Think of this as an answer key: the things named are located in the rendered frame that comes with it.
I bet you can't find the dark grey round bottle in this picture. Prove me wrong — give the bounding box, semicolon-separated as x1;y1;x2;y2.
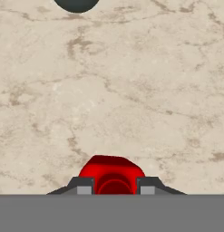
53;0;100;14

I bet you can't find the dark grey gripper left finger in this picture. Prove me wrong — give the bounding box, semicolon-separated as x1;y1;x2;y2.
45;176;96;196

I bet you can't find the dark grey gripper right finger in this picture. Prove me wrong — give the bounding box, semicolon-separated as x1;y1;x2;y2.
136;176;188;196

